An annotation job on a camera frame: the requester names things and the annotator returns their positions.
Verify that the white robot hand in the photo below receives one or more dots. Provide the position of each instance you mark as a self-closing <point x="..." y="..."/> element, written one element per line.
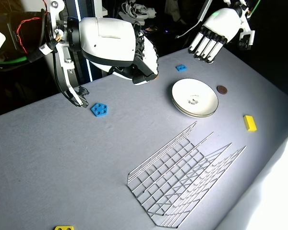
<point x="223" y="21"/>
<point x="105" y="40"/>

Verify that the white ceramic plate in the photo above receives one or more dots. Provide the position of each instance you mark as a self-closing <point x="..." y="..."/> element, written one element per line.
<point x="182" y="110"/>
<point x="194" y="95"/>

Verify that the spare white robot hand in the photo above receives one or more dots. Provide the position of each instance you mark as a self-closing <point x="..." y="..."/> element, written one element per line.
<point x="139" y="10"/>

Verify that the white cabinet with light strip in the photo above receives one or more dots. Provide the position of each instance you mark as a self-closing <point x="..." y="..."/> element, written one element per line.
<point x="82" y="72"/>

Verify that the small blue block with holes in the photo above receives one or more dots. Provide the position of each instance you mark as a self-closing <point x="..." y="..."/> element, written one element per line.
<point x="181" y="68"/>

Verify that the brown round disc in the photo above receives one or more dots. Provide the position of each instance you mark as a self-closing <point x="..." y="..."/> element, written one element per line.
<point x="222" y="89"/>

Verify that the blue pentagon block with holes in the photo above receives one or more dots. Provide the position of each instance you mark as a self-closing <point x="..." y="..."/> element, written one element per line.
<point x="99" y="109"/>

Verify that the yellow rectangular block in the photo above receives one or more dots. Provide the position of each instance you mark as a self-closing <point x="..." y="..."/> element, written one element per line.
<point x="250" y="123"/>

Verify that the yellow block with holes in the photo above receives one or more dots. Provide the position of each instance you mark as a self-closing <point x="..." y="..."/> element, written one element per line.
<point x="63" y="228"/>

